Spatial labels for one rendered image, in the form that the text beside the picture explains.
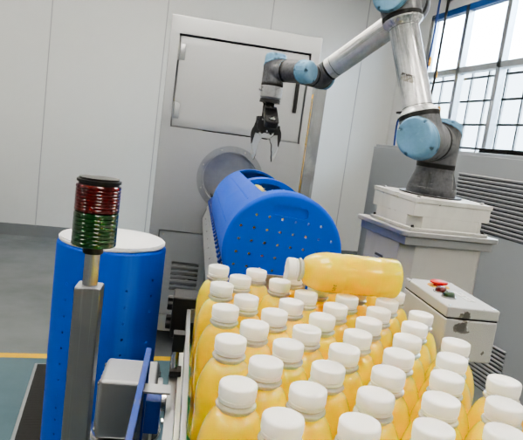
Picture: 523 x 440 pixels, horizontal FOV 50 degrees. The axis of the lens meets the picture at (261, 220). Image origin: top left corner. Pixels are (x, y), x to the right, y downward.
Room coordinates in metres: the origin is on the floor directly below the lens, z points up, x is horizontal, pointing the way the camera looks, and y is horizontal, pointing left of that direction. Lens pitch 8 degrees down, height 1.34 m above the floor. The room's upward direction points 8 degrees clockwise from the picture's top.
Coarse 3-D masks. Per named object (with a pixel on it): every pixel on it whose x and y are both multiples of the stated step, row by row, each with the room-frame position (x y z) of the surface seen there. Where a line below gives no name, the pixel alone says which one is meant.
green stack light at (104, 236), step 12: (84, 216) 0.77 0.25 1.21; (96, 216) 0.77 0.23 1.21; (108, 216) 0.78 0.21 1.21; (72, 228) 0.78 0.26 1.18; (84, 228) 0.77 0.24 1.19; (96, 228) 0.77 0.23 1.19; (108, 228) 0.78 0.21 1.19; (72, 240) 0.78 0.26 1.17; (84, 240) 0.76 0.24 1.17; (96, 240) 0.77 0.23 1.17; (108, 240) 0.78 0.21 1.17
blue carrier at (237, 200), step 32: (224, 192) 1.76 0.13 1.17; (256, 192) 1.37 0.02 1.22; (288, 192) 1.28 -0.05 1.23; (224, 224) 1.34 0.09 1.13; (256, 224) 1.27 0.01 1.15; (288, 224) 1.28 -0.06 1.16; (320, 224) 1.29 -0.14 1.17; (224, 256) 1.26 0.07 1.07; (256, 256) 1.27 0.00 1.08; (288, 256) 1.28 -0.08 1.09
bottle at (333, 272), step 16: (320, 256) 0.94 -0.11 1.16; (336, 256) 0.94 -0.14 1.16; (352, 256) 0.95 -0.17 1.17; (304, 272) 0.93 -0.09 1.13; (320, 272) 0.92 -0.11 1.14; (336, 272) 0.92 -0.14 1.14; (352, 272) 0.92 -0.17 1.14; (368, 272) 0.93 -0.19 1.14; (384, 272) 0.94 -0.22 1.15; (400, 272) 0.94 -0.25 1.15; (320, 288) 0.93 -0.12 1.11; (336, 288) 0.93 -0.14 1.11; (352, 288) 0.93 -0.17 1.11; (368, 288) 0.93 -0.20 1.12; (384, 288) 0.93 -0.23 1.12; (400, 288) 0.94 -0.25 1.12
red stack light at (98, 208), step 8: (80, 184) 0.77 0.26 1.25; (80, 192) 0.77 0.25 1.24; (88, 192) 0.77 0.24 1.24; (96, 192) 0.77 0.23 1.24; (104, 192) 0.77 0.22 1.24; (112, 192) 0.78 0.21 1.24; (120, 192) 0.80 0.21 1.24; (80, 200) 0.77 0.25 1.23; (88, 200) 0.76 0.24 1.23; (96, 200) 0.77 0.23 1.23; (104, 200) 0.77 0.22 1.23; (112, 200) 0.78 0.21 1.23; (80, 208) 0.77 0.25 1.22; (88, 208) 0.76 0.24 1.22; (96, 208) 0.77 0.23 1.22; (104, 208) 0.77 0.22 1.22; (112, 208) 0.78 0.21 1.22
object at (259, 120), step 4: (260, 100) 1.94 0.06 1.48; (264, 100) 1.93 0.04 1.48; (268, 100) 1.92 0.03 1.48; (272, 100) 1.92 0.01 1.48; (276, 100) 1.93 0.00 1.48; (264, 104) 1.98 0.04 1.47; (268, 104) 1.94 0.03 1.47; (272, 104) 1.94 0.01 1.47; (276, 104) 1.98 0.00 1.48; (256, 116) 2.00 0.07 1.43; (260, 116) 1.92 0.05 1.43; (256, 120) 1.98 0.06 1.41; (260, 120) 1.92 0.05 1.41; (260, 124) 1.92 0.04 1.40; (264, 124) 1.92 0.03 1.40; (260, 128) 1.92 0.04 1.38; (264, 128) 1.92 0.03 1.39; (268, 128) 1.93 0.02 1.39; (272, 128) 1.93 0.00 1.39; (260, 132) 1.98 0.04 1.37; (264, 132) 1.99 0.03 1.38; (268, 132) 1.93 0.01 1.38; (272, 132) 1.93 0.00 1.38
